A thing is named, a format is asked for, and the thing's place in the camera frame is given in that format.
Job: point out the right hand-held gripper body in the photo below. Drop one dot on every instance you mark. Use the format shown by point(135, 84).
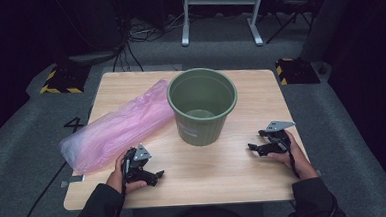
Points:
point(278, 140)

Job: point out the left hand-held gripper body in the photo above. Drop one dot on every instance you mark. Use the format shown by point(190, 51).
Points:
point(140, 154)

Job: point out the pink plastic bag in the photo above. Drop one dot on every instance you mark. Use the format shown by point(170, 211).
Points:
point(115, 132)

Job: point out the green plastic bin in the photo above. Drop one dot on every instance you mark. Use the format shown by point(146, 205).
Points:
point(200, 98)

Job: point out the person's right hand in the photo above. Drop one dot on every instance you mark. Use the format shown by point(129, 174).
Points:
point(299, 163)

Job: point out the person's left hand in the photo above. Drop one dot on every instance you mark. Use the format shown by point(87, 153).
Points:
point(115, 177)

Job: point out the black yellow striped floor block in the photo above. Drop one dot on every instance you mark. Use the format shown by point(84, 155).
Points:
point(297, 71)
point(64, 80)

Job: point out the grey tape piece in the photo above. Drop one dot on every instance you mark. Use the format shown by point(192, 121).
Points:
point(73, 180)

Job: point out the black folding stand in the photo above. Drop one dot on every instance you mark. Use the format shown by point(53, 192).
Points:
point(291, 13)

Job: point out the grey curtain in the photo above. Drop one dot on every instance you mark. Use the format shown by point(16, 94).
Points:
point(329, 18)

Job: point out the black equipment with red light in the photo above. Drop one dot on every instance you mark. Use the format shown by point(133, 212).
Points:
point(103, 23)

